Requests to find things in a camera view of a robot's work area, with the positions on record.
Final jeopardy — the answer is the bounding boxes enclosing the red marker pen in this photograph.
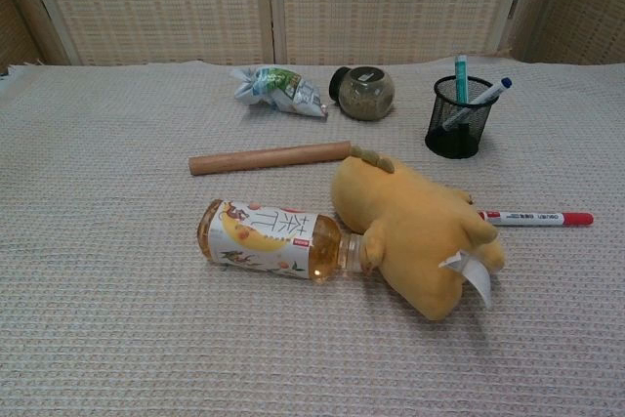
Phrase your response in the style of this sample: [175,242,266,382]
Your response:
[477,209,595,228]

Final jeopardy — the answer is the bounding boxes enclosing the black mesh pen holder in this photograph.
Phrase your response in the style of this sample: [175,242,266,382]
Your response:
[424,75,500,160]

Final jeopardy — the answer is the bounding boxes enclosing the teal marker pen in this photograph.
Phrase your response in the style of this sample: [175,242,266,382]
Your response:
[454,55,470,104]

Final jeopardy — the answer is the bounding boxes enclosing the blue capped white marker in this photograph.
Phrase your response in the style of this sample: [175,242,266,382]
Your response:
[441,76,513,132]

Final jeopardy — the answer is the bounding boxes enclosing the wooden rolling pin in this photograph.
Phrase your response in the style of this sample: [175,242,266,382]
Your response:
[188,141,353,178]

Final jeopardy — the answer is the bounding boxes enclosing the tea drink plastic bottle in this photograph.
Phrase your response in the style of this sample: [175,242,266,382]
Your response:
[195,198,376,286]

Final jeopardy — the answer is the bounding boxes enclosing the crumpled snack bag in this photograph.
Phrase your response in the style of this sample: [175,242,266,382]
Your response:
[229,65,329,121]

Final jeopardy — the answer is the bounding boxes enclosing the round glass jar black lid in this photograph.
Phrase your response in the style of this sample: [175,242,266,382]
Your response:
[328,65,396,121]

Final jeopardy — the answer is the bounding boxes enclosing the yellow plush dinosaur toy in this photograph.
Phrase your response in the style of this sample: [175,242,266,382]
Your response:
[330,145,508,322]

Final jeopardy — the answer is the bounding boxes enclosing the beige woven tablecloth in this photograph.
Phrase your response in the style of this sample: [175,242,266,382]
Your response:
[0,57,625,417]

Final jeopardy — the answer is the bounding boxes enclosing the woven folding screen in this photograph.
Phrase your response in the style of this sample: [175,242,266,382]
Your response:
[0,0,625,67]

